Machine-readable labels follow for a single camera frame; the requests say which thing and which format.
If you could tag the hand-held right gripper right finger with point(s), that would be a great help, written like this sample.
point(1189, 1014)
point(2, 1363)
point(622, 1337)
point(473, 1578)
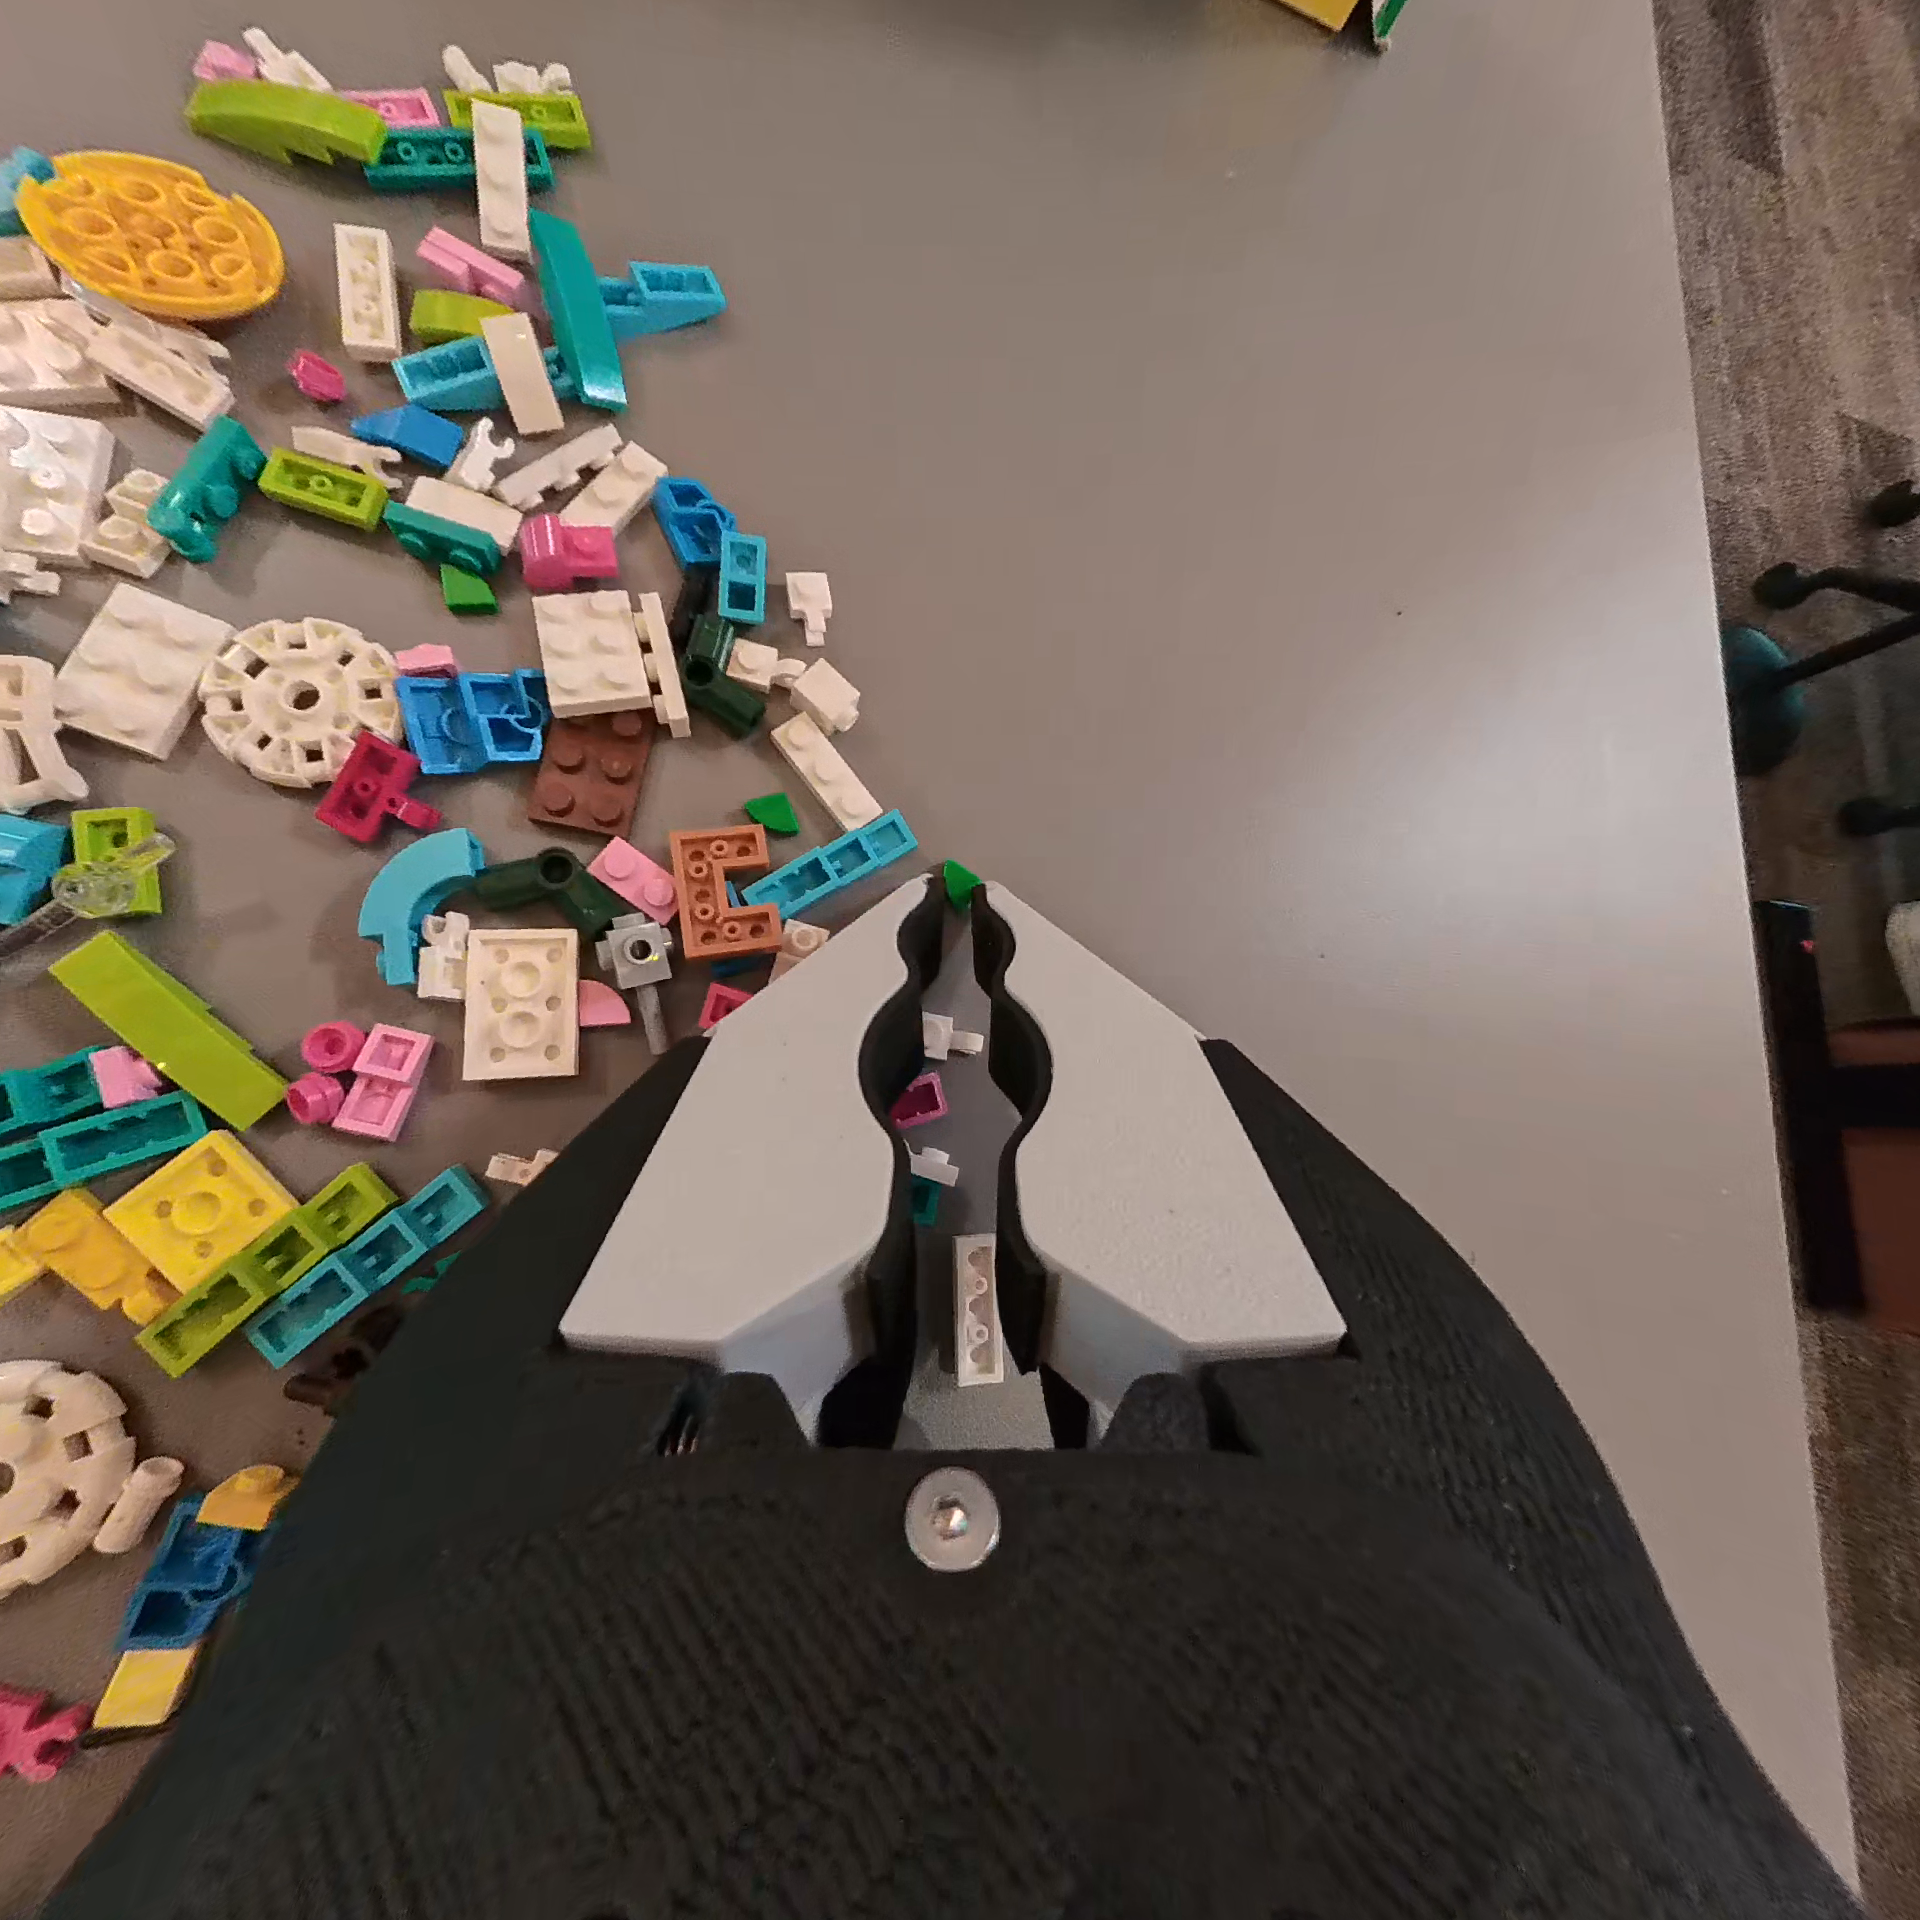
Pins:
point(1170, 1201)

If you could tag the green slope brick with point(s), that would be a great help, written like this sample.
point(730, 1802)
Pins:
point(961, 878)

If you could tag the black office chair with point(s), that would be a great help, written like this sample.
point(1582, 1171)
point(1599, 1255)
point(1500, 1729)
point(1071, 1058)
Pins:
point(1845, 646)

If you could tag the colourful brick set box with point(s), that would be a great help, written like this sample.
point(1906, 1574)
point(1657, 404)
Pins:
point(1335, 15)

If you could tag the grey desk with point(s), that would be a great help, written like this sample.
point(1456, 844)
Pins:
point(1277, 600)

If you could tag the pile of colourful bricks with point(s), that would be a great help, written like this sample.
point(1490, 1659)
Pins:
point(517, 1003)

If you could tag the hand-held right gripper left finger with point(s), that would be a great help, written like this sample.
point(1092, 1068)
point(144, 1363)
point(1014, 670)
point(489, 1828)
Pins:
point(721, 1201)

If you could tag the dark wooden furniture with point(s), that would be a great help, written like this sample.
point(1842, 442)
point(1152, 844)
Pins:
point(1823, 1124)

